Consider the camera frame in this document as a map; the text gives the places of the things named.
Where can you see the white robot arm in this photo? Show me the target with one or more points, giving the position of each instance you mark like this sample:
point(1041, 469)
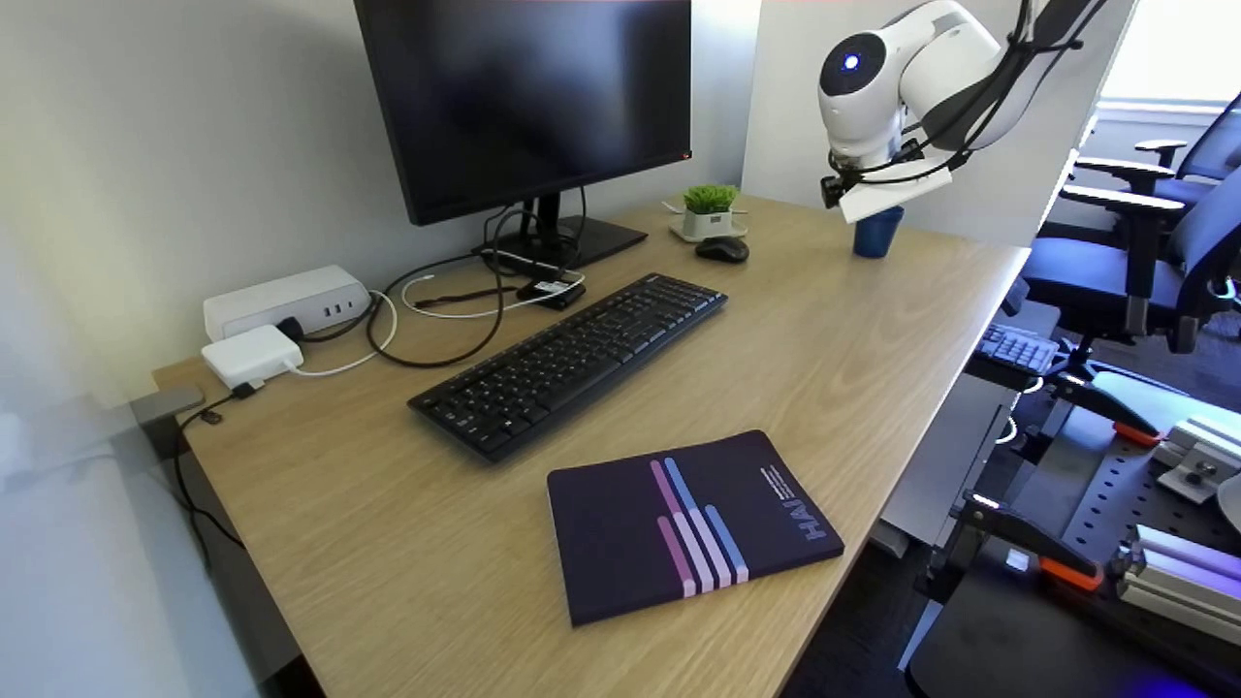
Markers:
point(904, 71)

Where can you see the blue cup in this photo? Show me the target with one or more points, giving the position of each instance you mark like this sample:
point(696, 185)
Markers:
point(878, 238)

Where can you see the black computer keyboard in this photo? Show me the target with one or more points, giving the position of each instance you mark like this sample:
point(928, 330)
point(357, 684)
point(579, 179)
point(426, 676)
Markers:
point(566, 363)

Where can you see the black hub dongle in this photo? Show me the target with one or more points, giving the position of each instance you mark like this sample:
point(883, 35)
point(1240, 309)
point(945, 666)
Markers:
point(548, 291)

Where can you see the white plant saucer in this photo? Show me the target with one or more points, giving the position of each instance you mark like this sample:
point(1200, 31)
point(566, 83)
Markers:
point(678, 233)

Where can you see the black computer mouse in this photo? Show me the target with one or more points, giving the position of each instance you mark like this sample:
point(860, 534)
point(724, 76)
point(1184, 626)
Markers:
point(724, 248)

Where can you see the small green potted plant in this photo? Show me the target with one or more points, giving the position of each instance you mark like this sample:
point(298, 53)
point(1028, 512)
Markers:
point(707, 208)

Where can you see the dark striped mouse pad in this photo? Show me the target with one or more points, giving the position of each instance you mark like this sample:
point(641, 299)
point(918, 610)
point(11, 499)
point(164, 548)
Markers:
point(683, 530)

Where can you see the black computer monitor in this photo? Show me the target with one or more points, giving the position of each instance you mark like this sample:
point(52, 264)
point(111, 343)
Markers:
point(517, 89)

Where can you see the white power strip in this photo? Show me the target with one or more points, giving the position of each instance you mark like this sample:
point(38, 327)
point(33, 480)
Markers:
point(277, 299)

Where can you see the small white adapter box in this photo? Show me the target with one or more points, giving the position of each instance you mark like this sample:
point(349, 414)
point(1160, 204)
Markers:
point(251, 353)

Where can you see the dark keypad device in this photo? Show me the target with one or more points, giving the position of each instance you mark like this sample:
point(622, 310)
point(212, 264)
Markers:
point(1020, 349)

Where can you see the white partition panel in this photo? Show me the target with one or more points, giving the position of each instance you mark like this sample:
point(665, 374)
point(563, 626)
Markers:
point(1020, 167)

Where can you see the blue office chair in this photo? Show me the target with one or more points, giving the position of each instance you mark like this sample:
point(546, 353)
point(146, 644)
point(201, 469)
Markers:
point(1138, 264)
point(1206, 153)

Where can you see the aluminum extrusion bar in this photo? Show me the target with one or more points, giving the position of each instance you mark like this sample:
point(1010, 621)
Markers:
point(1184, 582)

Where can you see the bright window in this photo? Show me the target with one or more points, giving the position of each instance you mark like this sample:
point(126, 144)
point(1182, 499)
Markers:
point(1184, 45)

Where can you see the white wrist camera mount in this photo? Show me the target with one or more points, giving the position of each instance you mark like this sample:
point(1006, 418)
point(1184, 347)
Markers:
point(894, 191)

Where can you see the gray desk bracket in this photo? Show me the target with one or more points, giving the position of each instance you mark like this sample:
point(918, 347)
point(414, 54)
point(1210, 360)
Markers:
point(161, 409)

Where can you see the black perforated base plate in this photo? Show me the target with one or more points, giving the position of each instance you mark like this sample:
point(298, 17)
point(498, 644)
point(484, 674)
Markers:
point(1033, 632)

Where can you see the silver metal bracket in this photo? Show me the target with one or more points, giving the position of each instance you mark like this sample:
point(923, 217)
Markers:
point(1195, 458)

